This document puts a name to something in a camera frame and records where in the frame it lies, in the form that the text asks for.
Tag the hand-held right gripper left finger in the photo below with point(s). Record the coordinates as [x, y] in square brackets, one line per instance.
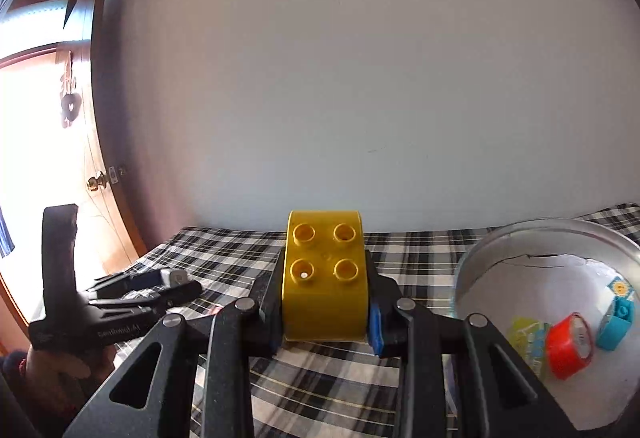
[270, 318]

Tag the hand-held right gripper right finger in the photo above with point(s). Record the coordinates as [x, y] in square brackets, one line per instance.
[377, 328]

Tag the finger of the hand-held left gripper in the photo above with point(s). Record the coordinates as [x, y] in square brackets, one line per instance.
[170, 295]
[142, 279]

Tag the large yellow toy brick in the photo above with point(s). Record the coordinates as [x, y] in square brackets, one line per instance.
[325, 303]

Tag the green floss pick box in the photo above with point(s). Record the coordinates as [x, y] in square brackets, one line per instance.
[527, 340]

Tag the round metal tin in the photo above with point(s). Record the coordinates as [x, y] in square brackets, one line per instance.
[525, 278]

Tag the red tape roll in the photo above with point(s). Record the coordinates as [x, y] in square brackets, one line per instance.
[562, 353]

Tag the teal toy brick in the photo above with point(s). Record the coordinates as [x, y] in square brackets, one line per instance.
[612, 333]

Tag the white sun print toy brick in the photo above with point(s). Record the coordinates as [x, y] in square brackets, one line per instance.
[620, 290]

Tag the person's left forearm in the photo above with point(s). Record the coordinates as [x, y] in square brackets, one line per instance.
[17, 403]

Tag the person's left hand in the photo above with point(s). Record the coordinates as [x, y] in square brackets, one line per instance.
[55, 368]

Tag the brown wooden door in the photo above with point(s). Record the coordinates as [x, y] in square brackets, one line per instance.
[112, 228]

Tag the black white plaid bedsheet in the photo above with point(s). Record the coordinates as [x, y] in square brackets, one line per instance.
[225, 248]

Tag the brass door knob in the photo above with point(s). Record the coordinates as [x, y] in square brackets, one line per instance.
[96, 182]

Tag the dark hanging door ornament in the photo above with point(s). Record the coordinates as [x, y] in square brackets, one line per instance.
[70, 108]

